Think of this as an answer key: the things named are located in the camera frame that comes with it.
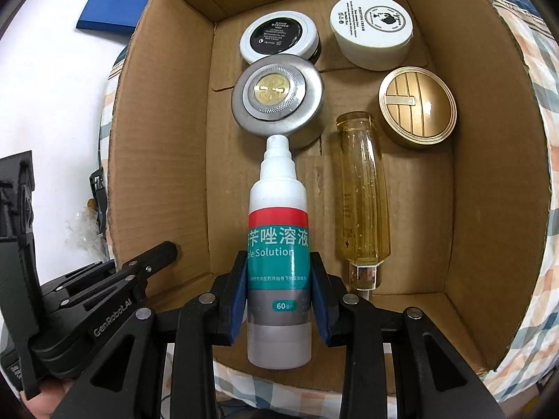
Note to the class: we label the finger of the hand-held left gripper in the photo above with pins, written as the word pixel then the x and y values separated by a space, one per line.
pixel 126 286
pixel 148 259

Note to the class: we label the gold round jar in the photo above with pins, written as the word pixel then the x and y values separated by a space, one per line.
pixel 417 107

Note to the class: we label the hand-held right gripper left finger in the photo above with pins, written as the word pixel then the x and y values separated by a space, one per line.
pixel 238 290

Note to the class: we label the clear plastic wrap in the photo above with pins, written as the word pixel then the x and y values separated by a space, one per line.
pixel 83 222

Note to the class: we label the white jar with black lid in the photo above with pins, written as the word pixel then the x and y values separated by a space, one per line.
pixel 279 37

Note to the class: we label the white spray bottle teal label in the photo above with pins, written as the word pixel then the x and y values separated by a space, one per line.
pixel 277 253

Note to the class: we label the person's left hand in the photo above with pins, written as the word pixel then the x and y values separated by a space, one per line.
pixel 46 399

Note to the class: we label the grey jar with silver lid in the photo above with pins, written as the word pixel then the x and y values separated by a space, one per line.
pixel 277 98

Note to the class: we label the white round cream jar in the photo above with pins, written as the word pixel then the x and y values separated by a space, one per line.
pixel 371 22

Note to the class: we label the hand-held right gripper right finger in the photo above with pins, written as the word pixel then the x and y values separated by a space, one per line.
pixel 319 297

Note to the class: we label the cardboard box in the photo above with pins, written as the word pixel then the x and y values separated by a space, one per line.
pixel 436 209

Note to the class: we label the amber glass bottle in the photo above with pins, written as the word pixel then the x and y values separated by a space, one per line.
pixel 362 192

